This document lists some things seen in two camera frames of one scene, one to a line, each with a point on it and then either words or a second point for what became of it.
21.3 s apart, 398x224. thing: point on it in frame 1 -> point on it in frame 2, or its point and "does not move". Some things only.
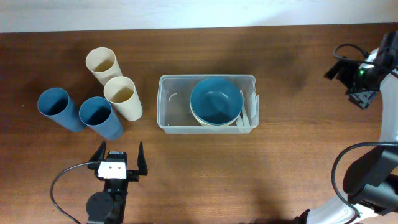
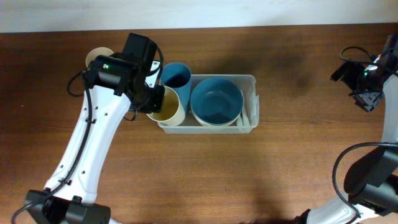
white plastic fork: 245,98 does not move
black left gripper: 134,175 -> 157,103
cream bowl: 207,124 does not move
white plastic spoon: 239,122 does not move
